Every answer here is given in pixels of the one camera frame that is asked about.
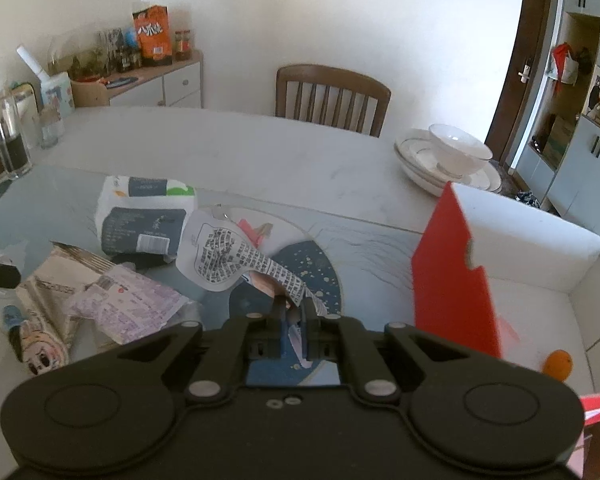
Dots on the white printed spout pouch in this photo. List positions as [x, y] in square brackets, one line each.
[220, 255]

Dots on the purple printed packet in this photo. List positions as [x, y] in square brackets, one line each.
[130, 305]

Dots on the red-filled glass jar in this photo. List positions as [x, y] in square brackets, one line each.
[182, 47]

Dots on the cartoon printed packet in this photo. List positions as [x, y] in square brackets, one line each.
[37, 347]

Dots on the small glass cup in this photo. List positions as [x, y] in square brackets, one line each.
[51, 130]

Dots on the white tissue pack green label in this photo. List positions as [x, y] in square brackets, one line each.
[140, 210]

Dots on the beige snack packet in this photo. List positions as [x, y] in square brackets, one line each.
[45, 285]

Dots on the dark brown door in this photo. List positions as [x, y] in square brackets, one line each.
[517, 60]

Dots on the red and white cardboard box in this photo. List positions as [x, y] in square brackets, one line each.
[520, 240]

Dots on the tall glass pitcher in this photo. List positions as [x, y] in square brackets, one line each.
[10, 140]

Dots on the round dark blue placemat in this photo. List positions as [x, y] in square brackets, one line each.
[320, 270]

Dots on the cardboard box on shelf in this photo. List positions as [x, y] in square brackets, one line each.
[560, 142]

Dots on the orange snack bag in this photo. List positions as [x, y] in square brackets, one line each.
[152, 35]

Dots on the brown wooden chair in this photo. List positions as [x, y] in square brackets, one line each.
[330, 77]

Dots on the cluster of small bottles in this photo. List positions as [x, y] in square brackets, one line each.
[120, 52]

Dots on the white sideboard with wooden top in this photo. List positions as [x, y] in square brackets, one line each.
[180, 85]

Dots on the white lint roller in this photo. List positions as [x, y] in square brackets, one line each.
[30, 62]

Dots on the red hanging bag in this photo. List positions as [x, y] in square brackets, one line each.
[565, 62]

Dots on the white porcelain bowl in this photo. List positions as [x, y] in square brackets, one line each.
[460, 152]

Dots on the printed tissue canister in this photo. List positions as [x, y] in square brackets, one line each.
[57, 95]

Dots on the pale blue table mat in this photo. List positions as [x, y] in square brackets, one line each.
[55, 200]

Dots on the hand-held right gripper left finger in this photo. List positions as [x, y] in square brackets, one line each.
[285, 337]

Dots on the orange fruit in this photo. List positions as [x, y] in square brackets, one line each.
[557, 364]

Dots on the pale blue wall cabinet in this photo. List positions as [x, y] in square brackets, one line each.
[590, 170]

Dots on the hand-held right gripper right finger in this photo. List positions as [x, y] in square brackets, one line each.
[306, 340]

